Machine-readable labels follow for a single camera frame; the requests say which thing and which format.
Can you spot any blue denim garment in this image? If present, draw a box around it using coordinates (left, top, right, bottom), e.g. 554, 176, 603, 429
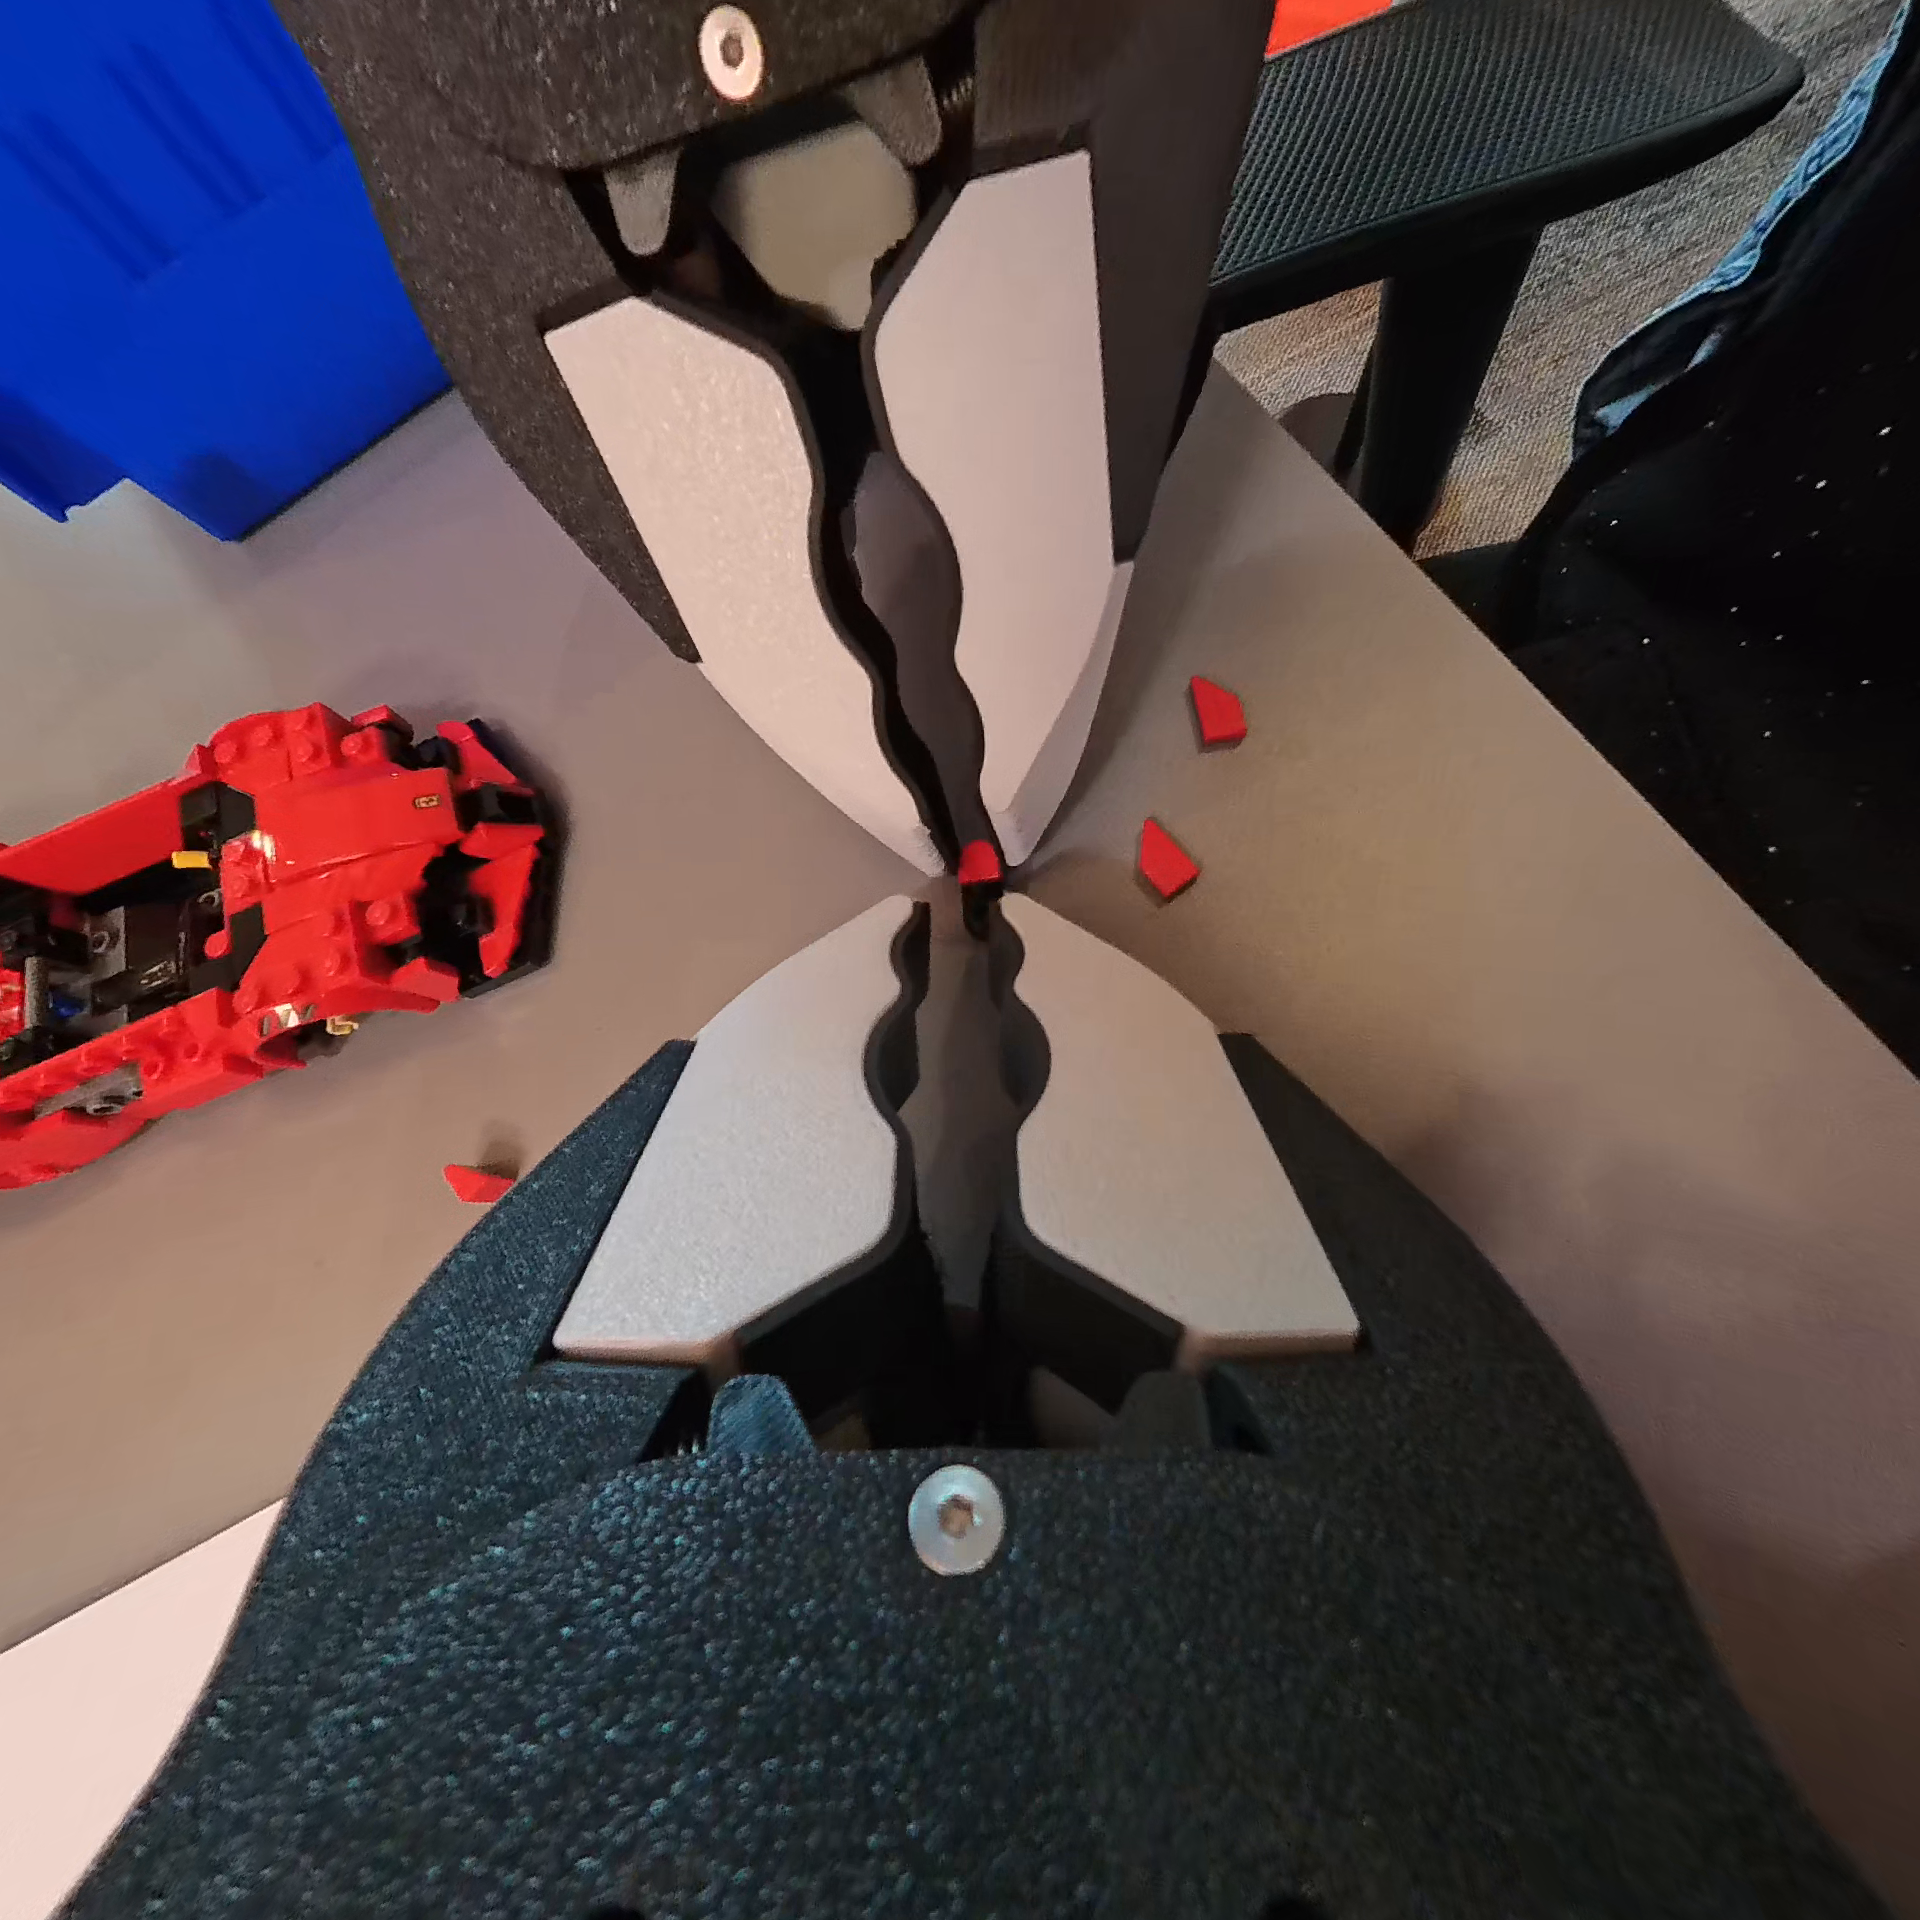
1575, 0, 1920, 437

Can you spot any black mesh chair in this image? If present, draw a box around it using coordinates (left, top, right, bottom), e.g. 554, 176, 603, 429
1207, 0, 1809, 549

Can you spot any blue plastic bin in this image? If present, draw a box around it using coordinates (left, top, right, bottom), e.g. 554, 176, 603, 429
0, 0, 455, 545

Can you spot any red lego car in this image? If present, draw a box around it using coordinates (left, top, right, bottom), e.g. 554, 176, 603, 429
0, 703, 569, 1193

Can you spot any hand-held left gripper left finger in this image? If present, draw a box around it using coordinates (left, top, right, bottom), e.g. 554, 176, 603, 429
552, 893, 936, 1370

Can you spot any red object on chair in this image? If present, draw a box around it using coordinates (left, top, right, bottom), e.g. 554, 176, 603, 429
1264, 0, 1403, 63

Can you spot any person's dark speckled clothing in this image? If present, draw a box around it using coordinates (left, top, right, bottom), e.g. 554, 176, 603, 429
1417, 0, 1920, 1081

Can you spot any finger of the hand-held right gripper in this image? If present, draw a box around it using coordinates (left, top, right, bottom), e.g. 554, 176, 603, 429
861, 147, 1137, 869
540, 289, 957, 876

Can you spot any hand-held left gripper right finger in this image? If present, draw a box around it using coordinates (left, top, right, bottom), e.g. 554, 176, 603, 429
983, 892, 1367, 1370

